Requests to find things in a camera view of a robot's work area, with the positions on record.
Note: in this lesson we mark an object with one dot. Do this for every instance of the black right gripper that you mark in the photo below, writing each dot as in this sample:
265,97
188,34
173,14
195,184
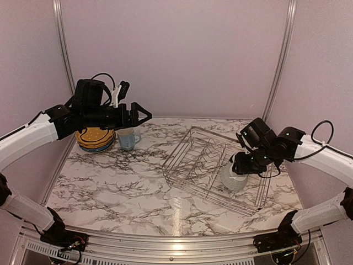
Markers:
242,167

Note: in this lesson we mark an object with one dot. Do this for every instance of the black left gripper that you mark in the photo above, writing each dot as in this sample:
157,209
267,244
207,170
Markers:
123,122

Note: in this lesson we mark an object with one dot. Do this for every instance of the pale green bowl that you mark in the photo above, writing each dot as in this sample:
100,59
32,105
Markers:
231,180

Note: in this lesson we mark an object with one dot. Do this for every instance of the light blue mug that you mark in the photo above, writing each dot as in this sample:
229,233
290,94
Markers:
128,138

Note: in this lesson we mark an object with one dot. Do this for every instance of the blue polka dot plate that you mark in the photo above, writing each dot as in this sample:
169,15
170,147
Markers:
111,142

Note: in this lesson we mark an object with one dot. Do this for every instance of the yellow polka dot plate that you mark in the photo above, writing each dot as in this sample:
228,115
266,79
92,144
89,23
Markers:
94,134
96,144

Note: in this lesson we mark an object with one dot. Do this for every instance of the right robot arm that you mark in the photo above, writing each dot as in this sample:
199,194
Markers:
264,147

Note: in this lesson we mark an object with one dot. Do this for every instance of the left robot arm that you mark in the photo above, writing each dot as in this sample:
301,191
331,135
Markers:
93,105

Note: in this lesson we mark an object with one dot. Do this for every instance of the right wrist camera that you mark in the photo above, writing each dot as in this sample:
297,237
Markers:
241,140

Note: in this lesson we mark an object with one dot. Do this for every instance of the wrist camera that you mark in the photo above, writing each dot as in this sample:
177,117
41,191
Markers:
119,93
241,140

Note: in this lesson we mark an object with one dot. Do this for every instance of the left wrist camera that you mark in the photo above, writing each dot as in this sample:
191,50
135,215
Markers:
119,93

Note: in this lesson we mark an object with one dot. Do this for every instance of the metal wire dish rack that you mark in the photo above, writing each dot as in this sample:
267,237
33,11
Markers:
195,166

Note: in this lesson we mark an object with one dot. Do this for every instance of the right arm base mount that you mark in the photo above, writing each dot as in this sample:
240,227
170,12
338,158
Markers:
276,240

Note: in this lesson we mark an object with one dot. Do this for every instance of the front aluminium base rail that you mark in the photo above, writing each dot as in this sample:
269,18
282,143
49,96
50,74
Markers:
114,248

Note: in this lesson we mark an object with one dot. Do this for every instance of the left aluminium frame post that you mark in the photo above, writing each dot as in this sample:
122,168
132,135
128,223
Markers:
57,7

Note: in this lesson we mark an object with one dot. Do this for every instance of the aluminium frame post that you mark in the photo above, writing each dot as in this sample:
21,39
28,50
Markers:
57,7
284,50

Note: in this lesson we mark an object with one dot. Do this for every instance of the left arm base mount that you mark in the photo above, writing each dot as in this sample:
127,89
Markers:
66,239

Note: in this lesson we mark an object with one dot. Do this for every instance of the right aluminium frame post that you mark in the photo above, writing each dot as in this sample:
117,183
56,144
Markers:
284,50

